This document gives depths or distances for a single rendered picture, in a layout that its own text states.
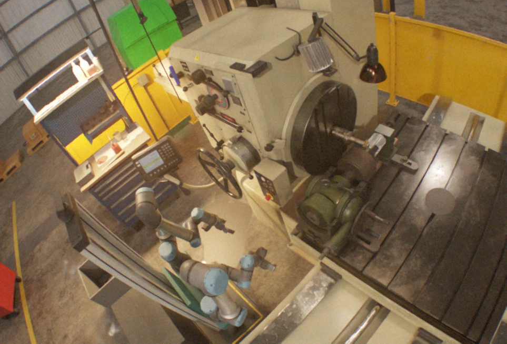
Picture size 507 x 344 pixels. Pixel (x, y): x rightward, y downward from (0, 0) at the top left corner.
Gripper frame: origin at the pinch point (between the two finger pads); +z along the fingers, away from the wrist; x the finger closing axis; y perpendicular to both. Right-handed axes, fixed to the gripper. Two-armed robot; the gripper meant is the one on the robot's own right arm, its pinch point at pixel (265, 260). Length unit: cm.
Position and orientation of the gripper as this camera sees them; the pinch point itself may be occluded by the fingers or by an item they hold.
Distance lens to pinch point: 186.3
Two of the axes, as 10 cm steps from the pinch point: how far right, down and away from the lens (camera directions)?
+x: 7.7, 4.0, -5.0
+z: 4.0, 3.2, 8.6
